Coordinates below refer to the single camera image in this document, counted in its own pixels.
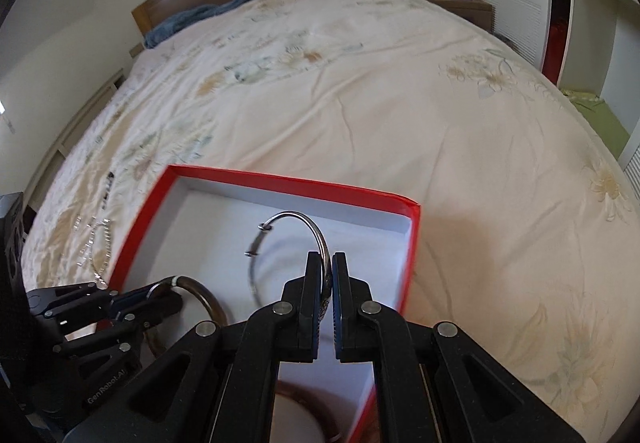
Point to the wall socket panel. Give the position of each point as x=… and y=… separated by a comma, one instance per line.
x=135, y=50

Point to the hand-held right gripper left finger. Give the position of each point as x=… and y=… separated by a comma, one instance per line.
x=316, y=288

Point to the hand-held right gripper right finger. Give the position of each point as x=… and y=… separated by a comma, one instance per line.
x=341, y=288

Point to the amber brown bangle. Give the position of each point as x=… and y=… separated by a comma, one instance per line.
x=295, y=393

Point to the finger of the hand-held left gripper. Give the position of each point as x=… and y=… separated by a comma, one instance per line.
x=145, y=318
x=132, y=298

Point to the red cardboard box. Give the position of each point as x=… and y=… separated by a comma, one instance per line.
x=210, y=223

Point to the green mat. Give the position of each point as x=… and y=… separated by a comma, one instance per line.
x=600, y=123

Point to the dark brown bangle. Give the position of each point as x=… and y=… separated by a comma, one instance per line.
x=200, y=287

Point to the wooden nightstand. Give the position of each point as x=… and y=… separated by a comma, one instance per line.
x=470, y=10

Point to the floral bed quilt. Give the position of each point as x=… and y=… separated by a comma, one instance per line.
x=375, y=123

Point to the plain silver bangle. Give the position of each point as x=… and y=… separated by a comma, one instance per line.
x=292, y=214

